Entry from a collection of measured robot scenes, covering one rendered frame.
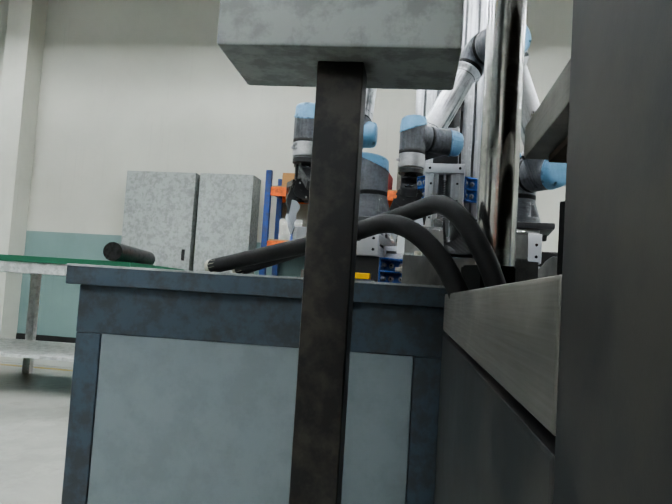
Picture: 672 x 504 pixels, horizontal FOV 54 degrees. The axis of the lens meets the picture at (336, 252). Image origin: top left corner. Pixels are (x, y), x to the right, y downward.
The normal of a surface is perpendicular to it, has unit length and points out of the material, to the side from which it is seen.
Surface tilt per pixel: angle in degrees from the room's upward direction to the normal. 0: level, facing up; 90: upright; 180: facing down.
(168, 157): 90
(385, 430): 90
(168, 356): 90
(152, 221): 90
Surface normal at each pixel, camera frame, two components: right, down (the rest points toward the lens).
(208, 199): -0.15, -0.07
